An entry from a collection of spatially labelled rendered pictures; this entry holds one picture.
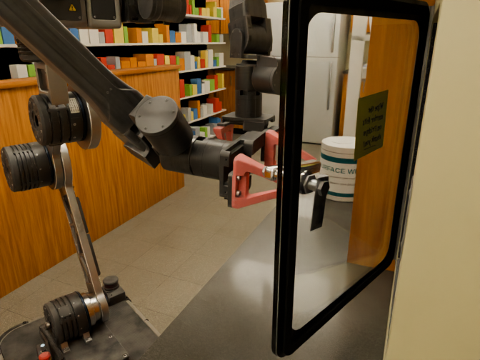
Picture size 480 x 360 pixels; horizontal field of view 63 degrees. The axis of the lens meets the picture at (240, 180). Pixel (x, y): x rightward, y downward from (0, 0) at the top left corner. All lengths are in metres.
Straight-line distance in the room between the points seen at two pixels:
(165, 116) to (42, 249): 2.25
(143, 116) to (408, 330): 0.37
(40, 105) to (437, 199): 1.02
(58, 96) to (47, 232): 1.61
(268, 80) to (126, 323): 1.29
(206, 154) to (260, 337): 0.27
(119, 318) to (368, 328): 1.33
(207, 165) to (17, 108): 1.98
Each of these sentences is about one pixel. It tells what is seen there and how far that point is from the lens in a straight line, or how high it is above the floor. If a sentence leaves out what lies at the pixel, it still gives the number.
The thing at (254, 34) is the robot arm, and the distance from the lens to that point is 0.81.
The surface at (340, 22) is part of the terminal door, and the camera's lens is 0.43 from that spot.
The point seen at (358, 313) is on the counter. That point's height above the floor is 0.94.
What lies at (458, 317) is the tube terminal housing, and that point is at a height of 1.13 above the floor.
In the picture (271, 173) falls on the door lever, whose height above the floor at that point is 1.20.
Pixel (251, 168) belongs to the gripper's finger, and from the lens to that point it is 0.47.
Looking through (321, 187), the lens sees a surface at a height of 1.20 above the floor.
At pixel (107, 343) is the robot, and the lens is 1.69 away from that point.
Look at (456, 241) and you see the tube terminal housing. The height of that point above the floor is 1.19.
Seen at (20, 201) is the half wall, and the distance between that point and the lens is 2.52.
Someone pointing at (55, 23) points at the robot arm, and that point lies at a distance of 0.57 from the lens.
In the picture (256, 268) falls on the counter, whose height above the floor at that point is 0.94.
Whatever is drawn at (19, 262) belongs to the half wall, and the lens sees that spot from 2.62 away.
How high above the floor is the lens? 1.34
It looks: 20 degrees down
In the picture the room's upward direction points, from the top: straight up
